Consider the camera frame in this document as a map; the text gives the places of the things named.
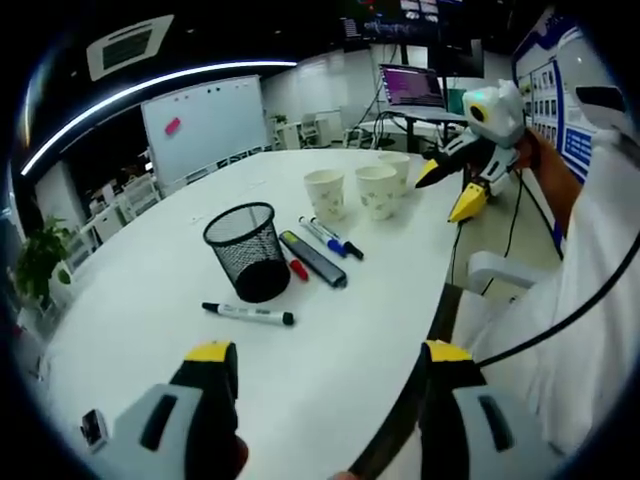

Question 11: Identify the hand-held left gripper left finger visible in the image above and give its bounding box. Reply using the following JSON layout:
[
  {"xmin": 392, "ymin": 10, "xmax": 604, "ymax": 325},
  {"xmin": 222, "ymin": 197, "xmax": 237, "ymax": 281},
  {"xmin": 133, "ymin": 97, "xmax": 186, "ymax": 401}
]
[{"xmin": 87, "ymin": 340, "xmax": 241, "ymax": 480}]

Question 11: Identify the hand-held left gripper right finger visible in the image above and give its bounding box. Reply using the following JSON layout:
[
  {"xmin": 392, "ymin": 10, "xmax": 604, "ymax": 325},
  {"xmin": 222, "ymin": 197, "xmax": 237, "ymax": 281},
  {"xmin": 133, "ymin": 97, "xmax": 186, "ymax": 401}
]
[{"xmin": 417, "ymin": 339, "xmax": 566, "ymax": 480}]

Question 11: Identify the patterned white paper cup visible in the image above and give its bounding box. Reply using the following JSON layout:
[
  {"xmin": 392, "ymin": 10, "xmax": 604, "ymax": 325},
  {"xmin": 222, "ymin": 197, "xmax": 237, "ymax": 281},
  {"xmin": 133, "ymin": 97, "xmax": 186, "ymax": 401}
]
[
  {"xmin": 378, "ymin": 152, "xmax": 412, "ymax": 199},
  {"xmin": 303, "ymin": 169, "xmax": 348, "ymax": 223},
  {"xmin": 355, "ymin": 165, "xmax": 399, "ymax": 222}
]

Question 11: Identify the black-capped whiteboard marker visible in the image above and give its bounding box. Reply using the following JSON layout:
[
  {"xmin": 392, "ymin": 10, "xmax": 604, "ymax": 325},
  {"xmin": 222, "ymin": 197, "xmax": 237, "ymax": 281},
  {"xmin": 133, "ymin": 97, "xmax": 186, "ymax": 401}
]
[
  {"xmin": 312, "ymin": 217, "xmax": 365, "ymax": 261},
  {"xmin": 201, "ymin": 301, "xmax": 296, "ymax": 327}
]

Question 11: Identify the blue-capped whiteboard marker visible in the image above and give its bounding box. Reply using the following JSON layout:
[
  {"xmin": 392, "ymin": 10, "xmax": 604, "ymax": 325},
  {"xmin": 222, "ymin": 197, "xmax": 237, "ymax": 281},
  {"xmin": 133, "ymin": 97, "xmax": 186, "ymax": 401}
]
[{"xmin": 298, "ymin": 215, "xmax": 347, "ymax": 257}]

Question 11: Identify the black mesh pen holder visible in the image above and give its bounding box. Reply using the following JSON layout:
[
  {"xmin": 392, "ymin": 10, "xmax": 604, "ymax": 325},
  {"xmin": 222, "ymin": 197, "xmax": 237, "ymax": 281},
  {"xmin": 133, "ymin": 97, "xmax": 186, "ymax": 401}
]
[{"xmin": 203, "ymin": 201, "xmax": 292, "ymax": 304}]

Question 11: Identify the white whiteboard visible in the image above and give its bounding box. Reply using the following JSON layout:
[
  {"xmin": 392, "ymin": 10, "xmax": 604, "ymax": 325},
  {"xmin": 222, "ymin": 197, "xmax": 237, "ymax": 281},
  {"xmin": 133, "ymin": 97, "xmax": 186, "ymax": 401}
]
[{"xmin": 140, "ymin": 74, "xmax": 269, "ymax": 184}]

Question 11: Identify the person's right hand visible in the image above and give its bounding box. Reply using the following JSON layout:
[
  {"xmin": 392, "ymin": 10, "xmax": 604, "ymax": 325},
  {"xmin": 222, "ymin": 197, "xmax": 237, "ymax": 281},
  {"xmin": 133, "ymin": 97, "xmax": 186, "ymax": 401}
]
[{"xmin": 514, "ymin": 130, "xmax": 542, "ymax": 172}]

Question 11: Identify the person's left hand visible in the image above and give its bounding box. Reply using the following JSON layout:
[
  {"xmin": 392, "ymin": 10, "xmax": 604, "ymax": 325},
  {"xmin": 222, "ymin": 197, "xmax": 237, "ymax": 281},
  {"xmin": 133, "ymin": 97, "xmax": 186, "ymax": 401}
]
[{"xmin": 231, "ymin": 434, "xmax": 250, "ymax": 480}]

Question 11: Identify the grey laptop table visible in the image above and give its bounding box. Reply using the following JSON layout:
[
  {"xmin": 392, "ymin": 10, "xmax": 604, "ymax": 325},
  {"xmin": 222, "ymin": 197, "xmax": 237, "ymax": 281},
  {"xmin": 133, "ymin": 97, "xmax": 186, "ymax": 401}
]
[{"xmin": 358, "ymin": 110, "xmax": 471, "ymax": 154}]

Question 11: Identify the open laptop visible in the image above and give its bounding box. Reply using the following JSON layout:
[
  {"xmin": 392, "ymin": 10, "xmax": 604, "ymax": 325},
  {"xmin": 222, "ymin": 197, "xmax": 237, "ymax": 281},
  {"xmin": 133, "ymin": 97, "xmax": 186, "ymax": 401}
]
[{"xmin": 378, "ymin": 63, "xmax": 465, "ymax": 121}]

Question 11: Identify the white chair armrest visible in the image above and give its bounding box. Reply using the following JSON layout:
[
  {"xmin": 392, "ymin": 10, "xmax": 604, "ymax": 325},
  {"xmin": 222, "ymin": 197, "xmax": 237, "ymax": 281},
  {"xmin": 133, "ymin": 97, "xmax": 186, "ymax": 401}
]
[{"xmin": 467, "ymin": 251, "xmax": 539, "ymax": 296}]

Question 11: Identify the black and white worn device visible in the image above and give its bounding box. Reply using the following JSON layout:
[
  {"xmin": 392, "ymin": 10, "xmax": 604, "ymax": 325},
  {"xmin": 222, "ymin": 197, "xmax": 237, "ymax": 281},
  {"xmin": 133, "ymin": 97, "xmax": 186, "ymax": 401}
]
[{"xmin": 574, "ymin": 85, "xmax": 627, "ymax": 130}]

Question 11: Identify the large dark display screen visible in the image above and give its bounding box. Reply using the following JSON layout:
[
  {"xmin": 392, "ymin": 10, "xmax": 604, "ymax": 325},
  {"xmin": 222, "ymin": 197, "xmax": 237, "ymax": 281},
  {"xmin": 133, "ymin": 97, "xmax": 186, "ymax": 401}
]
[{"xmin": 342, "ymin": 0, "xmax": 486, "ymax": 77}]

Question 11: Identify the person's white clothing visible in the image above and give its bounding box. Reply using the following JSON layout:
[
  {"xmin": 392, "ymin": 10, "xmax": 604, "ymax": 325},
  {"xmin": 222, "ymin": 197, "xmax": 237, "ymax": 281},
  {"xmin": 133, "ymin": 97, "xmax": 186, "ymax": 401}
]
[{"xmin": 452, "ymin": 117, "xmax": 640, "ymax": 454}]

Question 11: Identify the row of white chairs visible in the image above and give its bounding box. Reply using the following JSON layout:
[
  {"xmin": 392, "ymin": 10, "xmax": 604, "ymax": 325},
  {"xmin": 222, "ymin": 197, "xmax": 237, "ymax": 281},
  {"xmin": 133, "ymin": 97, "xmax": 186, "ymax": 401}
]
[{"xmin": 272, "ymin": 110, "xmax": 344, "ymax": 151}]

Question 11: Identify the green potted plant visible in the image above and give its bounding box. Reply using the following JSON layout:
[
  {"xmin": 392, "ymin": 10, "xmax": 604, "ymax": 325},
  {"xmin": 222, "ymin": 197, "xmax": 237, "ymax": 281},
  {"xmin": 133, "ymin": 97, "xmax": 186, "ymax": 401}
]
[{"xmin": 12, "ymin": 216, "xmax": 76, "ymax": 302}]

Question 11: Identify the ceiling light strip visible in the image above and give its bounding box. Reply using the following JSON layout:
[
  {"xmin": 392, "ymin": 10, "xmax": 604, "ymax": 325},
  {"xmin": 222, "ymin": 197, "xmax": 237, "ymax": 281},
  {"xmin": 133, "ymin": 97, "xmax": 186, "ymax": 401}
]
[{"xmin": 20, "ymin": 60, "xmax": 299, "ymax": 176}]

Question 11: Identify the ceiling air conditioner vent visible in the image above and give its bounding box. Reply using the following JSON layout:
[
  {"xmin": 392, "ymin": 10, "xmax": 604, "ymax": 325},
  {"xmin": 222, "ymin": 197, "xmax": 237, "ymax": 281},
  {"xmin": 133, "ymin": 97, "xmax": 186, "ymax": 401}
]
[{"xmin": 86, "ymin": 13, "xmax": 175, "ymax": 82}]

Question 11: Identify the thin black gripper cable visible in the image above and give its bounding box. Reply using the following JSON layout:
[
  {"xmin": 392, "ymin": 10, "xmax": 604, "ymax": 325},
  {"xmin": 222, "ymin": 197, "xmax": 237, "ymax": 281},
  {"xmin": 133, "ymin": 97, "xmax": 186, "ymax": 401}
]
[{"xmin": 451, "ymin": 168, "xmax": 525, "ymax": 296}]

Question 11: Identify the blue wall poster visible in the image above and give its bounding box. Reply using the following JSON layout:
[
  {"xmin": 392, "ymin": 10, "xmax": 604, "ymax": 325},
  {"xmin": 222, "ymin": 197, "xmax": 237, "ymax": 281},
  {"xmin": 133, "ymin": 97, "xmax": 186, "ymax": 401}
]
[{"xmin": 511, "ymin": 9, "xmax": 604, "ymax": 186}]

